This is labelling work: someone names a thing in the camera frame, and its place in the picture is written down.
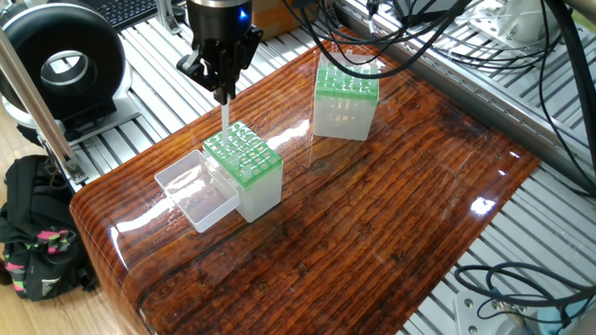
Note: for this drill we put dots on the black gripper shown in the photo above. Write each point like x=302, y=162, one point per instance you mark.
x=222, y=19

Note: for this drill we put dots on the clear tip box with tips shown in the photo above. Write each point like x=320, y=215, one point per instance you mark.
x=340, y=121

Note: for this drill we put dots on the brown cardboard box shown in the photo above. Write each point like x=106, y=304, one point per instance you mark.
x=289, y=14

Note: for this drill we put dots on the black keyboard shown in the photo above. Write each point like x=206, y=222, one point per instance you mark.
x=126, y=11

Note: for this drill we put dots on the black round device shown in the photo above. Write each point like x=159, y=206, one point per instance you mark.
x=93, y=56

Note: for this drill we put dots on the clear tip box green rack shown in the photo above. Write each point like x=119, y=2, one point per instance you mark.
x=261, y=191

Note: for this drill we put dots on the glossy brown wooden board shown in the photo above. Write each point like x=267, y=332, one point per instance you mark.
x=372, y=214

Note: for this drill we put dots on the black backpack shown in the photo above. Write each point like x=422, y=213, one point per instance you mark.
x=37, y=214

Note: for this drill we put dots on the white plastic device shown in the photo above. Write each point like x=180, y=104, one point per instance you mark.
x=521, y=20

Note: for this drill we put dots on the aluminium bracket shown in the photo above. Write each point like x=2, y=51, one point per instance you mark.
x=168, y=14

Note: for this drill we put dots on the aluminium frame post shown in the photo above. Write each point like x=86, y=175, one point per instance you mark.
x=37, y=107

